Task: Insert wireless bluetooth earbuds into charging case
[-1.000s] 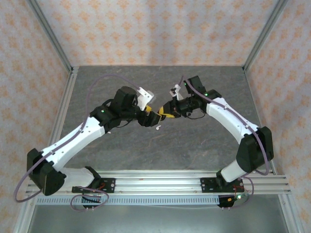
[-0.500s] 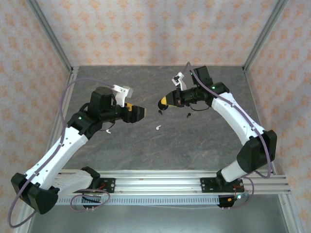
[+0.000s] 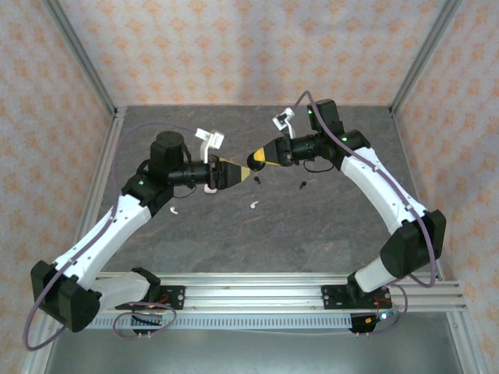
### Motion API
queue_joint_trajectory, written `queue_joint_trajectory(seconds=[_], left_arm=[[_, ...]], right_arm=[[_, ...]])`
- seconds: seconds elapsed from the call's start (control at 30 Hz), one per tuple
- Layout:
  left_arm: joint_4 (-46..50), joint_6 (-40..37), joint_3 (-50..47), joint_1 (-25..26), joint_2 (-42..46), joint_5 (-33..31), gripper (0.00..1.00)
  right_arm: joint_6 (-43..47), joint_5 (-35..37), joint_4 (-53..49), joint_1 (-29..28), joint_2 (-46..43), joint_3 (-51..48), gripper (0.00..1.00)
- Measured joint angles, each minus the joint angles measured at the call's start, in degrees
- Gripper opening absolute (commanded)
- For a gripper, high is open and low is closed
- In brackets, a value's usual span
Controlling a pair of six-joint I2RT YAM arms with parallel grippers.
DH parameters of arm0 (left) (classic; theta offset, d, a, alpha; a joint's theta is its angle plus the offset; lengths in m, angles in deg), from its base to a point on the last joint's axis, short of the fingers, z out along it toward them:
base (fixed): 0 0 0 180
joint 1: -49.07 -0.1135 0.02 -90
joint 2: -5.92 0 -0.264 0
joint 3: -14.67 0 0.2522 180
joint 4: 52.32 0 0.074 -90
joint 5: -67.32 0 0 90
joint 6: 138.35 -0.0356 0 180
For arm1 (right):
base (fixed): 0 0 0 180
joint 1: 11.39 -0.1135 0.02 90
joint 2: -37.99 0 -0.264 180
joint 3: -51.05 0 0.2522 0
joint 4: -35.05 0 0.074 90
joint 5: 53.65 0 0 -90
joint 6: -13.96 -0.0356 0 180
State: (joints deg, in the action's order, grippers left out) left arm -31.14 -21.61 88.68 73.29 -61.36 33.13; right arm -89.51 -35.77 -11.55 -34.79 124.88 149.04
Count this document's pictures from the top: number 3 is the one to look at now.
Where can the black charging case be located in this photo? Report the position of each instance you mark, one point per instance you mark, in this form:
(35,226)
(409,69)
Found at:
(255,166)

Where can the white earbud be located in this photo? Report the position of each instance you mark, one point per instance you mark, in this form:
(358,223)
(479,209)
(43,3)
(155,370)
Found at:
(254,204)
(173,210)

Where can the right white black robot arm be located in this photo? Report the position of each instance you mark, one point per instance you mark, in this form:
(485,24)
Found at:
(374,187)

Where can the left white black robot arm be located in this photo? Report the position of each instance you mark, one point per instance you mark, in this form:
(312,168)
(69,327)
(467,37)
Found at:
(97,237)

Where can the black controller board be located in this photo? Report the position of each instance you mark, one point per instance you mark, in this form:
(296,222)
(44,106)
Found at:
(366,323)
(146,321)

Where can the grey metal panel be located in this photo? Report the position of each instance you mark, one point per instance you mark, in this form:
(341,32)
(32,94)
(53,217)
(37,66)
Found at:
(249,350)

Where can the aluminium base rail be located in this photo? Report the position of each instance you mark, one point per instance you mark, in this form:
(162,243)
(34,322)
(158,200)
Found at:
(253,290)

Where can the aluminium frame post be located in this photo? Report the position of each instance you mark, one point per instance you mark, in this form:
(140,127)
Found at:
(425,58)
(82,58)

